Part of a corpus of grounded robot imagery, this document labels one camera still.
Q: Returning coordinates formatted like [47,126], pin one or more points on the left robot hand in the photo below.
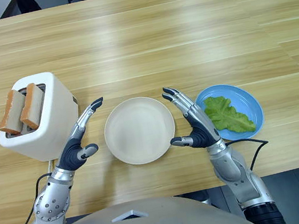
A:
[72,151]

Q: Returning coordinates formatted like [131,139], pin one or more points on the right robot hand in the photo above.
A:
[201,129]

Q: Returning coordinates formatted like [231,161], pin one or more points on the green lettuce leaf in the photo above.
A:
[227,115]

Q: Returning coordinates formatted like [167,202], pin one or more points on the cream toaster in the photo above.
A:
[49,121]

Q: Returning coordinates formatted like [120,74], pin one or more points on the blue plate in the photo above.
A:
[248,106]

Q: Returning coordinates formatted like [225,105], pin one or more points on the bread slice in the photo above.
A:
[11,111]
[32,106]

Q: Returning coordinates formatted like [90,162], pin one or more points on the cream plate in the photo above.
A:
[139,130]

